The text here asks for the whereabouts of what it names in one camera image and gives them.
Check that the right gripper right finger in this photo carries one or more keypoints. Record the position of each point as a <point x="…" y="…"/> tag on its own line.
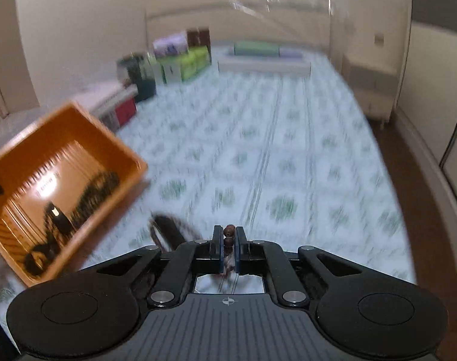
<point x="267" y="260"/>

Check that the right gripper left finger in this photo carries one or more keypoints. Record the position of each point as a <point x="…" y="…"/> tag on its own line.
<point x="181" y="268"/>

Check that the orange plastic tray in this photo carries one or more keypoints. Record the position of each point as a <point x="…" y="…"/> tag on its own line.
<point x="52" y="161"/>

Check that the black band wristwatch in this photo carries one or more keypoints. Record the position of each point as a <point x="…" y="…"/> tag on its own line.
<point x="57" y="225"/>

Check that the black strap watch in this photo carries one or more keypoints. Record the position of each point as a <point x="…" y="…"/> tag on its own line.
<point x="40" y="257"/>

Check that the floral green white bedsheet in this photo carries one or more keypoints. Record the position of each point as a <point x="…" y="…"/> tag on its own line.
<point x="290" y="159"/>

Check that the pink book stack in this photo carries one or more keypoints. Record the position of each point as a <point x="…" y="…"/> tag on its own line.
<point x="111" y="102"/>

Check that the dark green round tin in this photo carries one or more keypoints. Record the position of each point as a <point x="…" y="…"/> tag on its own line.
<point x="134" y="69"/>

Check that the green tissue box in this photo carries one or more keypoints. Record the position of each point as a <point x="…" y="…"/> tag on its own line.
<point x="182" y="68"/>

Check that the white flat box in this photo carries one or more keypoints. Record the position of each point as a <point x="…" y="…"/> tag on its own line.
<point x="291" y="61"/>

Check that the green long box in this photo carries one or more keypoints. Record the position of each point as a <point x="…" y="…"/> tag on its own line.
<point x="253" y="48"/>

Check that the beige bedside cabinet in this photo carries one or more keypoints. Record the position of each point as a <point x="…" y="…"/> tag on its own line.
<point x="374" y="86"/>

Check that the purple tissue pack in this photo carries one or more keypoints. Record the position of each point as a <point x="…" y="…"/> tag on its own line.
<point x="172" y="45"/>

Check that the brown small box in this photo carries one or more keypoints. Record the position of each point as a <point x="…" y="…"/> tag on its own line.
<point x="198" y="37"/>

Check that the wooden headboard in plastic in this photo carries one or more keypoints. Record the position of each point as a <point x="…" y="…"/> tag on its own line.
<point x="318" y="24"/>

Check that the wall switch plate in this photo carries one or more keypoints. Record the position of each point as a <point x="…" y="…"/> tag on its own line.
<point x="379" y="39"/>

